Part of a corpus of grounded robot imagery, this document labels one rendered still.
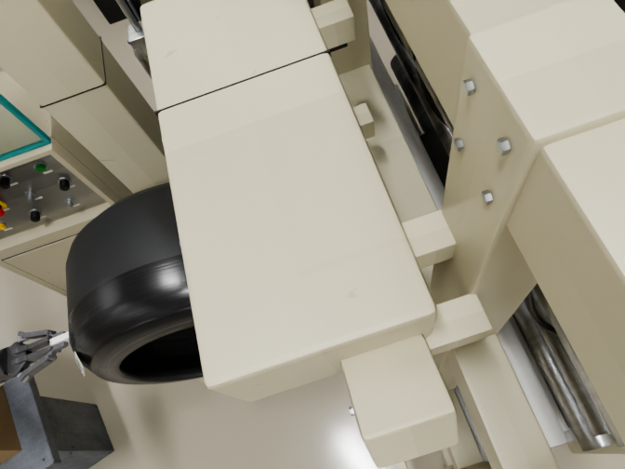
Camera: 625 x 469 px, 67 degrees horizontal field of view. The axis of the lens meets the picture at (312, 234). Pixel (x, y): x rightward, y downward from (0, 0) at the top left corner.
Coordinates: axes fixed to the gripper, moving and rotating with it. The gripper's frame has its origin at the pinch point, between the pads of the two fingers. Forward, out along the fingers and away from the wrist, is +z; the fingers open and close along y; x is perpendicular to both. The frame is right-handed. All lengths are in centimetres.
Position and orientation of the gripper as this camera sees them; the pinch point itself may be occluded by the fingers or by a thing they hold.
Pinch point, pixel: (66, 338)
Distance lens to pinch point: 130.0
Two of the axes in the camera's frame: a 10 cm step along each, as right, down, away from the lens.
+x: 3.2, 3.6, 8.8
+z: 9.1, -3.8, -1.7
